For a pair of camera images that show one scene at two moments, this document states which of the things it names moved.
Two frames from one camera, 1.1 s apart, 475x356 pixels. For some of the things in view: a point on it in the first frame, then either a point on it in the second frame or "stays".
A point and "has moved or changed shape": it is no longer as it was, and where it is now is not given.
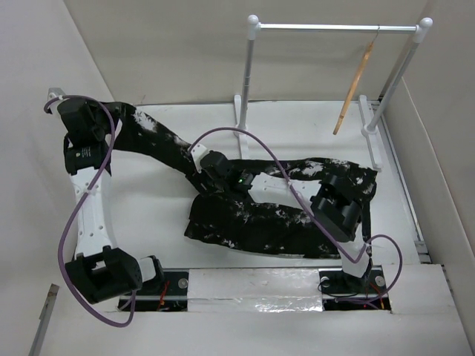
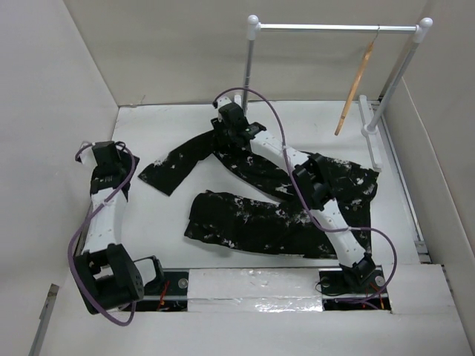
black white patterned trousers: [224, 214] has moved or changed shape
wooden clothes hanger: [364, 64] stays
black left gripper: [96, 106] -> [127, 160]
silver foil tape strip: [254, 290] stays
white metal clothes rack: [368, 129] stays
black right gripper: [204, 173] -> [217, 127]
